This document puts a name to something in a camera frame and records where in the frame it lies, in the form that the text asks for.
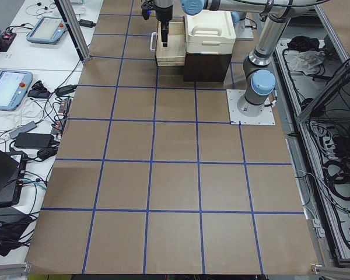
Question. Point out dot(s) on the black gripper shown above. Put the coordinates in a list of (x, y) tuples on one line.
[(163, 14)]

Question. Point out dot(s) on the black laptop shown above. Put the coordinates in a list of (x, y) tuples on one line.
[(12, 171)]

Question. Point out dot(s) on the dark wooden cabinet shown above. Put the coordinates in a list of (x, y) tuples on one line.
[(206, 67)]

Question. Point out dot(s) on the light wooden drawer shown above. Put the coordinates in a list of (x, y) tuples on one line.
[(174, 54)]

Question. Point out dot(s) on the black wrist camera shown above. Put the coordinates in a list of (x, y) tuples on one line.
[(146, 8)]

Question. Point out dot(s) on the teach pendant tablet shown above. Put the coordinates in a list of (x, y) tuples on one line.
[(48, 30), (13, 88)]

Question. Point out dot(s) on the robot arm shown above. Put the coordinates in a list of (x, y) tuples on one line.
[(277, 13)]

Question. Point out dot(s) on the aluminium frame post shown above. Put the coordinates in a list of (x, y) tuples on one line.
[(68, 15)]

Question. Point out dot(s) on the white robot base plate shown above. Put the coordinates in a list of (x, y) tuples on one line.
[(243, 113)]

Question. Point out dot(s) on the lower teach pendant tablet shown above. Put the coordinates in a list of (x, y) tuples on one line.
[(13, 88)]

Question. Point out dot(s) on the upper teach pendant tablet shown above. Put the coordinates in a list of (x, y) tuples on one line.
[(48, 30)]

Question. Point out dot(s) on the black power adapter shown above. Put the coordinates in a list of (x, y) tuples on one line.
[(33, 141)]

